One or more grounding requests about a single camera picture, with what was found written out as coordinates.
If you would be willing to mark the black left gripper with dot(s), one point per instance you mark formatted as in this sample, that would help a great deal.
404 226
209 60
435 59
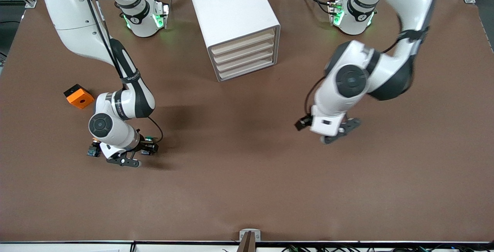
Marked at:
303 122

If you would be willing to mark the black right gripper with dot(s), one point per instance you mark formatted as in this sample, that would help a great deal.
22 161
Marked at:
143 146

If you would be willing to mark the beige cabinet drawer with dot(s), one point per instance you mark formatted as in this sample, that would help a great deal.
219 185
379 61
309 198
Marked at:
243 51
243 60
245 70
243 42

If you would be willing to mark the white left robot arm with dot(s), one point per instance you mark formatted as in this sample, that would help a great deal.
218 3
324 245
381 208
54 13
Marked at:
332 105

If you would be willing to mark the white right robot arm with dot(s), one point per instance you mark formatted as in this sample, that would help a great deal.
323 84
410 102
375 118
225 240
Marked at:
73 12

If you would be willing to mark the yellow-capped push button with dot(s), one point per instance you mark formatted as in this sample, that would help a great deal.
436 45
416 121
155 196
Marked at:
92 151

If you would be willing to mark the white drawer cabinet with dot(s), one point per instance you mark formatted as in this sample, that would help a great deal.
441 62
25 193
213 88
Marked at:
231 9

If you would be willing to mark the orange box with hole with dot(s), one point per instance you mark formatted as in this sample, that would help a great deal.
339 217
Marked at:
81 99

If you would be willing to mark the brown table cover mat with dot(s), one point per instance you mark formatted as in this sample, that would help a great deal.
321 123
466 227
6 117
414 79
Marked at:
247 186

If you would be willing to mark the white table edge rail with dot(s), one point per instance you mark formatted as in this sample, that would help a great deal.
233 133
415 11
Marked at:
77 247

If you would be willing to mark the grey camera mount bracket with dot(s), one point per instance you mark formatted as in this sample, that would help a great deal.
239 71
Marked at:
249 240

